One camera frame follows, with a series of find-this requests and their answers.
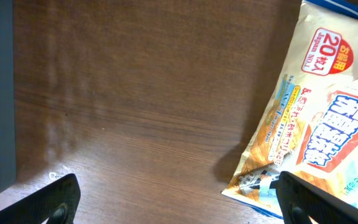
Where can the beige wet wipes pack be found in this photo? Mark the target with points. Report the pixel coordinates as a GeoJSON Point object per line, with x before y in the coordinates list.
{"type": "Point", "coordinates": [310, 124]}

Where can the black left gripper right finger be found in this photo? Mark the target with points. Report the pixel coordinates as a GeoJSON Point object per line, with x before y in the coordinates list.
{"type": "Point", "coordinates": [302, 202]}

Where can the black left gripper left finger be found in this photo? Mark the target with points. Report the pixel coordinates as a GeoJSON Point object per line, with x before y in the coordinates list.
{"type": "Point", "coordinates": [54, 203]}

